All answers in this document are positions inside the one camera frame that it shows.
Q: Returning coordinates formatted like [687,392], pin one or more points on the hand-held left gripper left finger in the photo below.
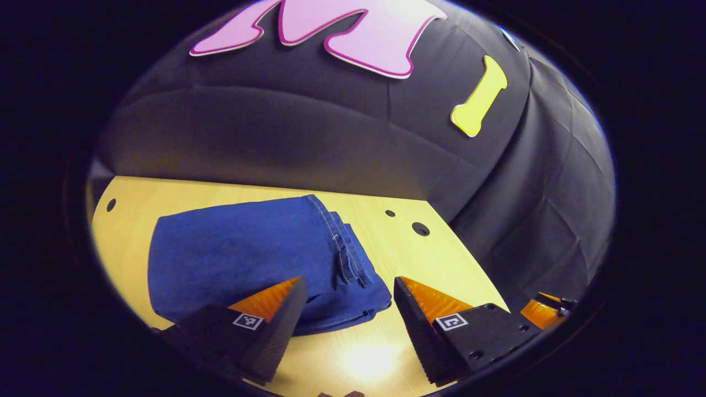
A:
[276,342]

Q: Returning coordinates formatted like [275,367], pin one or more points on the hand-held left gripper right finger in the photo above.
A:
[422,336]

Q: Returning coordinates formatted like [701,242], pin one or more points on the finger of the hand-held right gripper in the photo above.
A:
[543,311]

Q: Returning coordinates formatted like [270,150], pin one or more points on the blue denim jeans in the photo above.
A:
[242,253]

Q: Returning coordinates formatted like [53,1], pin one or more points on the black backdrop cloth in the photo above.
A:
[303,127]

